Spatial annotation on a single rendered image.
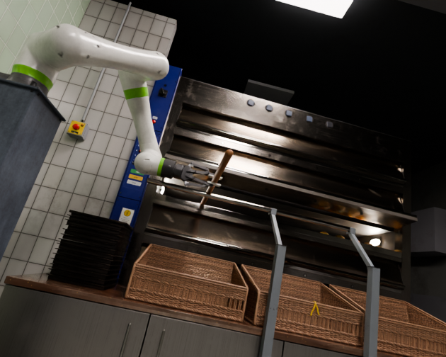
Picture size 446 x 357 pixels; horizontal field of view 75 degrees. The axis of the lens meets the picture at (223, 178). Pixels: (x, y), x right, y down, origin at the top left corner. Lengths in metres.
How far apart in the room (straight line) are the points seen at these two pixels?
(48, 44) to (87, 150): 1.08
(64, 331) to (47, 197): 0.93
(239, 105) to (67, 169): 1.29
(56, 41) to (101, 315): 1.05
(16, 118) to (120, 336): 0.92
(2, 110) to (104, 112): 1.17
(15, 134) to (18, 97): 0.13
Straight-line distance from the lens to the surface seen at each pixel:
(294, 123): 2.36
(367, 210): 2.26
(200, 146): 2.12
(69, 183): 2.10
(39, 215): 2.12
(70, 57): 1.15
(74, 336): 1.46
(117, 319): 1.42
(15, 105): 1.14
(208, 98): 2.28
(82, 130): 2.13
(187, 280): 1.44
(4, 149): 1.08
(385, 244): 2.67
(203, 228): 1.95
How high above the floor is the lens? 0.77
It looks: 18 degrees up
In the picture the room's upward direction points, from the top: 13 degrees clockwise
